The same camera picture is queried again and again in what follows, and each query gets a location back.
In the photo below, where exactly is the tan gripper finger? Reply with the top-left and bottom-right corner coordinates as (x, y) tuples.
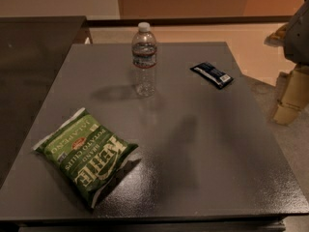
(269, 24), (288, 44)
(273, 65), (309, 125)

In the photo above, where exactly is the green jalapeno chip bag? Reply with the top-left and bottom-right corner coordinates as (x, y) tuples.
(33, 107), (138, 209)

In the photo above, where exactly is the dark side counter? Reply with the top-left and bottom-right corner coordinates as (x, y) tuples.
(0, 15), (92, 187)

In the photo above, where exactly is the clear plastic water bottle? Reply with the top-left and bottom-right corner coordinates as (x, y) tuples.
(131, 22), (157, 97)

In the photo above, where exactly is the dark blue rxbar wrapper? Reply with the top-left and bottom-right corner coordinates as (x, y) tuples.
(191, 62), (234, 90)

